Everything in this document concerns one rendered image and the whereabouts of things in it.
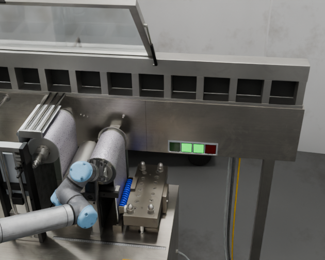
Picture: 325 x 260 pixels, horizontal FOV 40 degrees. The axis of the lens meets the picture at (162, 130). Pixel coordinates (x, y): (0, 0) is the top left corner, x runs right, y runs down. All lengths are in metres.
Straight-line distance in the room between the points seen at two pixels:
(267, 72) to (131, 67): 0.61
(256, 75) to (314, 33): 1.91
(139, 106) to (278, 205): 1.94
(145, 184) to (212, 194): 1.59
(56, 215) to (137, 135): 0.85
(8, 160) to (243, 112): 1.08
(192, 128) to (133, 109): 0.30
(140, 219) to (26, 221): 0.74
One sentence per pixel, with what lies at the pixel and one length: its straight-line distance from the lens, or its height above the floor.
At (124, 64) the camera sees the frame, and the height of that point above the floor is 1.62.
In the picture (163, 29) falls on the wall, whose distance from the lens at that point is 4.76.
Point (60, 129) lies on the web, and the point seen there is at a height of 1.39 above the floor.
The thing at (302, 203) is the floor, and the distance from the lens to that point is 3.85.
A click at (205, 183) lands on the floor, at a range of 3.89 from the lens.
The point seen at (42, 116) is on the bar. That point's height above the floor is 1.45.
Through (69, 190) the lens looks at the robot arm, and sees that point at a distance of 1.66.
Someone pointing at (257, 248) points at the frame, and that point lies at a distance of 2.94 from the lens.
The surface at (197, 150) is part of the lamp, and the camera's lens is 2.25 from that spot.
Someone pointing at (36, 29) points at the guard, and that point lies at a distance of 1.98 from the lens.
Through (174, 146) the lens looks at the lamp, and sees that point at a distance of 2.25.
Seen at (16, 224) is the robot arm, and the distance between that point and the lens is 1.49.
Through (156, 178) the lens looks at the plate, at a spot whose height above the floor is 1.03.
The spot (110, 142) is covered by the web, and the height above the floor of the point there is 1.31.
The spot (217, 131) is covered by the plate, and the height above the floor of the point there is 1.29.
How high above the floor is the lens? 2.47
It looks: 33 degrees down
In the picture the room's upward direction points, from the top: 1 degrees counter-clockwise
